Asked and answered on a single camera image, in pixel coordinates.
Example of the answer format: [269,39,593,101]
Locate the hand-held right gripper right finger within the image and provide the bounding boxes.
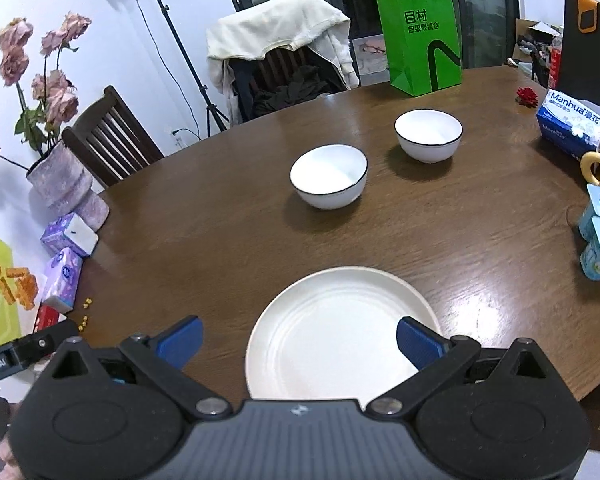
[366,315,548,422]

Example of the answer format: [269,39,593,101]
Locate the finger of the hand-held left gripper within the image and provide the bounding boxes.
[14,319,81,369]

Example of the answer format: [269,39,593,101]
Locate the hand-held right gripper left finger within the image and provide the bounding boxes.
[53,315,233,422]

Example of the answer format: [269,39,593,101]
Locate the large cream plate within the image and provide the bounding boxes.
[289,144,369,210]

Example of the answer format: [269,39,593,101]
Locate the white bowl with dark rim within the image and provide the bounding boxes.
[394,109,464,164]

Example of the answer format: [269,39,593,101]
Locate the person's left hand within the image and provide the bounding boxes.
[0,435,28,480]

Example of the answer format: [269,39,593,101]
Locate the red box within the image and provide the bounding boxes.
[32,304,62,334]

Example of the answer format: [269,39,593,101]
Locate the scattered yellow flower buds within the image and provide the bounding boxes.
[77,299,97,334]

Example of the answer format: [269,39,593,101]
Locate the purple flat tissue pack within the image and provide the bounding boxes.
[40,247,84,315]

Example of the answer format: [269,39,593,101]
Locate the green snack box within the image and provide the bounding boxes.
[0,233,40,352]

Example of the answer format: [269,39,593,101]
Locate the pink textured vase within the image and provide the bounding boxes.
[26,140,110,234]

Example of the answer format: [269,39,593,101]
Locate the dark wooden dining chair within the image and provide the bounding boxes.
[61,85,165,190]
[230,45,351,123]

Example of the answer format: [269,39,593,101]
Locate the blue tissue pack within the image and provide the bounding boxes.
[536,88,600,153]

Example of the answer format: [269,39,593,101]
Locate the dark clothes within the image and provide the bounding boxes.
[252,65,341,117]

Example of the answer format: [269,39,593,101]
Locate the dried pink rose bouquet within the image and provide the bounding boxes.
[0,11,93,171]

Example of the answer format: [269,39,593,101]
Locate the green paper bag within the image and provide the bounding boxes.
[374,0,463,98]

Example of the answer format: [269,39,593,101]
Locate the plastic bottle with red label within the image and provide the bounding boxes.
[547,35,565,92]

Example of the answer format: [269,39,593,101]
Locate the cardboard box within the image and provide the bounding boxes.
[512,17,563,68]

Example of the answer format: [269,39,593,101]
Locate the black light stand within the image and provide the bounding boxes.
[105,0,230,137]

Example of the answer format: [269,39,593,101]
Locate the cream jacket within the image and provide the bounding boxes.
[206,0,361,97]

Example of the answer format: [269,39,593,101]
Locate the black paper bag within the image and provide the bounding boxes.
[560,0,600,111]

